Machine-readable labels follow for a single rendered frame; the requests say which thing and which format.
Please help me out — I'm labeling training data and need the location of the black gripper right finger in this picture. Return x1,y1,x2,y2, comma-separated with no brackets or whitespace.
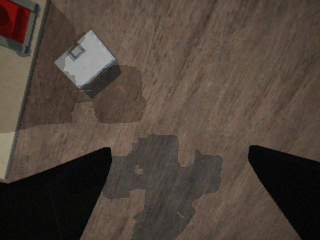
248,145,320,240

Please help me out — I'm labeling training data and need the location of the grey block with slot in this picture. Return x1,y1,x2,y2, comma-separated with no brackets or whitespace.
54,30,118,89

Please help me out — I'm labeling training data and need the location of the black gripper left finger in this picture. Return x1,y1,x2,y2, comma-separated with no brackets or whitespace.
0,147,112,240

